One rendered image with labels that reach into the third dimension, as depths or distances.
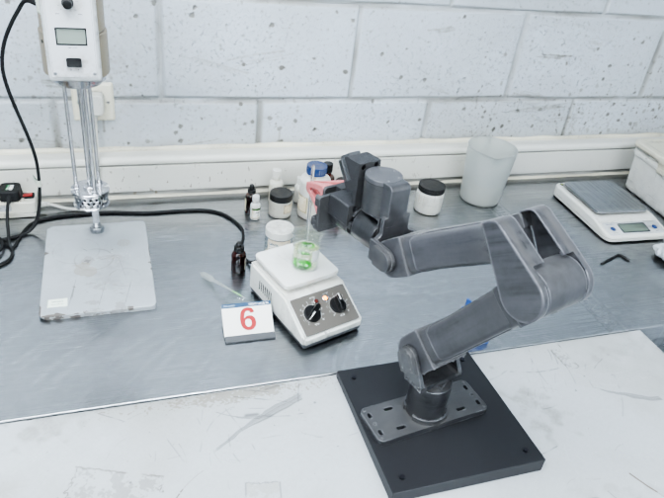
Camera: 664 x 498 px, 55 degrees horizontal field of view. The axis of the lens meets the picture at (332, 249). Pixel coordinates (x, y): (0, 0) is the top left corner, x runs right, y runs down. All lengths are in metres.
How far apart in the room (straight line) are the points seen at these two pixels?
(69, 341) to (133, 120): 0.57
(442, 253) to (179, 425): 0.47
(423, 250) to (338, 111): 0.79
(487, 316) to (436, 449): 0.26
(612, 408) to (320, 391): 0.50
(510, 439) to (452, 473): 0.12
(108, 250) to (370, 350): 0.57
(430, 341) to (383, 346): 0.27
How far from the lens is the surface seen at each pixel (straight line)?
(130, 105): 1.51
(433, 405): 0.99
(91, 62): 1.07
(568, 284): 0.76
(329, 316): 1.15
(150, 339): 1.15
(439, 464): 0.98
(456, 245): 0.83
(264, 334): 1.15
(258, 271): 1.20
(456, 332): 0.88
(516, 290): 0.75
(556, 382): 1.22
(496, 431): 1.05
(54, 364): 1.13
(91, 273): 1.30
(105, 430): 1.02
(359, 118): 1.63
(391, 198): 0.92
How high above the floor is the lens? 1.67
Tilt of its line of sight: 33 degrees down
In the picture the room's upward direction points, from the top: 8 degrees clockwise
